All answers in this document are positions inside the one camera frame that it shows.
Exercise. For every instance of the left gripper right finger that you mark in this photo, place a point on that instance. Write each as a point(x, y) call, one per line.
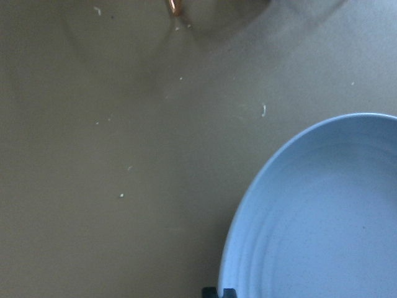
point(229, 293)

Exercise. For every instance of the copper wire bottle rack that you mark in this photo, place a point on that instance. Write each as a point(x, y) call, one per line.
point(175, 7)

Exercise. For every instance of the blue plate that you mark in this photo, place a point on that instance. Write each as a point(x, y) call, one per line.
point(319, 219)

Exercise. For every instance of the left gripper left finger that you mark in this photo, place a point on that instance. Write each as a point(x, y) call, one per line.
point(209, 292)

